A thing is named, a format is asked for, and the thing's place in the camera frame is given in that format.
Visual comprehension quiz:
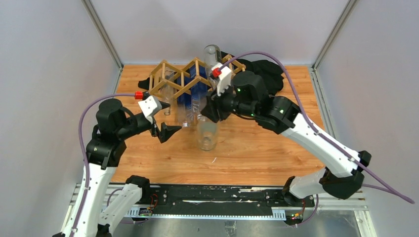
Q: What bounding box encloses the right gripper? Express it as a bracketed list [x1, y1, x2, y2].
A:
[200, 80, 258, 123]

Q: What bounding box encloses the clear bottle with black label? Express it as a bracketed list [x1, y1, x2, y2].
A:
[197, 115, 219, 151]

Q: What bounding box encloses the blue square bottle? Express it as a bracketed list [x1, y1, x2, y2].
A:
[177, 85, 196, 127]
[190, 65, 209, 123]

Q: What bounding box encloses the clear bottle with white label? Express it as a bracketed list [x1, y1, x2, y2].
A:
[204, 44, 222, 89]

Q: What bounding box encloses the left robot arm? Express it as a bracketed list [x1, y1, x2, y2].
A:
[59, 92, 180, 237]

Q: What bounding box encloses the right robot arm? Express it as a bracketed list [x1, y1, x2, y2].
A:
[201, 71, 371, 206]

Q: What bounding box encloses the wooden lattice wine rack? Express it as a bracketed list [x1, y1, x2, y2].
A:
[147, 54, 247, 100]

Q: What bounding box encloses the black cloth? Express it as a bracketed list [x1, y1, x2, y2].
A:
[137, 59, 284, 95]

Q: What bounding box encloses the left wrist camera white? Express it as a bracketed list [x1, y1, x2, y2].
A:
[138, 95, 163, 124]

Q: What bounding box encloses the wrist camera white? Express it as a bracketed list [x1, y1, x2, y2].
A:
[138, 95, 163, 124]
[210, 62, 232, 96]

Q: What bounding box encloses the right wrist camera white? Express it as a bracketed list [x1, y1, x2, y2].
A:
[210, 62, 232, 96]

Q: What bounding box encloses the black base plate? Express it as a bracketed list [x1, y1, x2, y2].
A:
[136, 184, 315, 217]

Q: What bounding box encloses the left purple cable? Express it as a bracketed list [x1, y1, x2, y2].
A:
[70, 91, 145, 237]

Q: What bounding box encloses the purple cable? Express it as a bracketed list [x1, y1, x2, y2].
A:
[70, 91, 145, 237]
[211, 51, 415, 205]

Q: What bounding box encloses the aluminium frame rail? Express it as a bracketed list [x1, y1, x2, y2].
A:
[70, 184, 369, 220]

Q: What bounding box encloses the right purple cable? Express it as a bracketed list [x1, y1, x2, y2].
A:
[211, 51, 415, 205]

